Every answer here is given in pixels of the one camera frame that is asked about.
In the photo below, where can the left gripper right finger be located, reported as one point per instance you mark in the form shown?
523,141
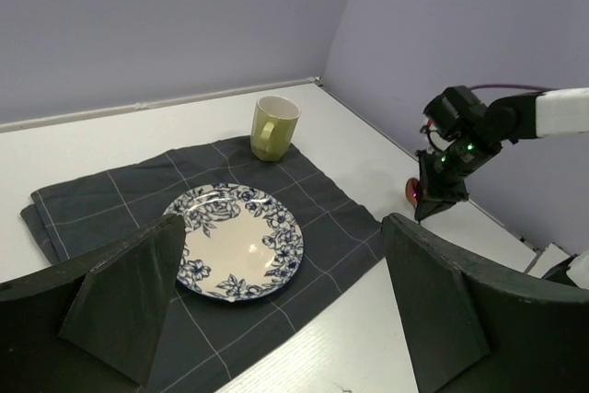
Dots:
474,325

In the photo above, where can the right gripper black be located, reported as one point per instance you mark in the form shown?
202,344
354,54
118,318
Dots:
473,130

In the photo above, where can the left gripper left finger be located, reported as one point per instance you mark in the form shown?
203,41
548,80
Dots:
92,323

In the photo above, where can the iridescent spoon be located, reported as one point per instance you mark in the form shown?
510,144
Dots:
411,191

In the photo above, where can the dark checked cloth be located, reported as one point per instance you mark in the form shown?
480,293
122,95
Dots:
220,323

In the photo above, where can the blue floral plate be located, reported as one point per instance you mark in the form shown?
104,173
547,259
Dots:
241,243

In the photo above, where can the pale yellow mug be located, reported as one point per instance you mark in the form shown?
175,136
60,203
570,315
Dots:
274,122

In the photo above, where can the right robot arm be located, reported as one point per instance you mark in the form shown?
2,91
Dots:
535,114

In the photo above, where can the metal table edge rail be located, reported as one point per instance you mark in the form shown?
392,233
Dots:
15,126

